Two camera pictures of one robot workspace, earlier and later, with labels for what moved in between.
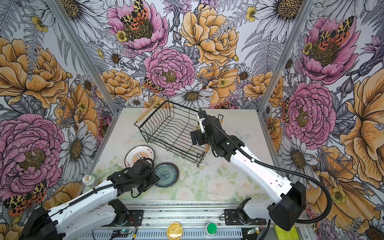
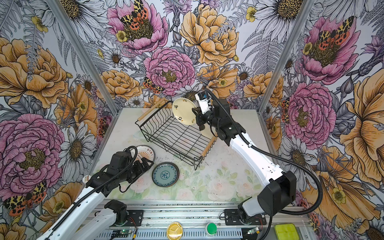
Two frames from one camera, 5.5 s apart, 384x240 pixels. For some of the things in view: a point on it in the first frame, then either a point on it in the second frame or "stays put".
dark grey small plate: x=168 y=173 stays put
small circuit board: x=121 y=233 stays put
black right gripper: x=198 y=133 to x=199 y=115
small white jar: x=89 y=180 stays put
